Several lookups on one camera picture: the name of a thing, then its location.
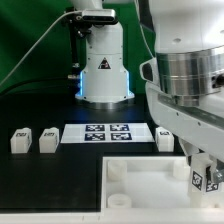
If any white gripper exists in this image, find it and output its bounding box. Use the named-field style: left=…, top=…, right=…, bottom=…
left=139, top=59, right=224, bottom=184

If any white square table top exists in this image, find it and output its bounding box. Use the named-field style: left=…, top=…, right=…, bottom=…
left=101, top=157, right=224, bottom=210

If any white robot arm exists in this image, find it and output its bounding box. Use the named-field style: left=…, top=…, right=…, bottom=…
left=136, top=0, right=224, bottom=183

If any white sheet with tags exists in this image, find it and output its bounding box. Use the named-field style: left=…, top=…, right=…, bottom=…
left=61, top=123, right=154, bottom=144

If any black camera on stand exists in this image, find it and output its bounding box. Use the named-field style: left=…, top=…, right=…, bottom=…
left=75, top=9, right=117, bottom=25

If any black camera stand pole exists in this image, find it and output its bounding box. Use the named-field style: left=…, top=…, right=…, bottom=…
left=68, top=18, right=80, bottom=77

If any black cable on table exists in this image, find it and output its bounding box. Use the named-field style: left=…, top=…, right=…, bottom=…
left=0, top=77, right=79, bottom=98

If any grey camera cable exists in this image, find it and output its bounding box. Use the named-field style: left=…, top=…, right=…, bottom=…
left=0, top=9, right=83, bottom=88

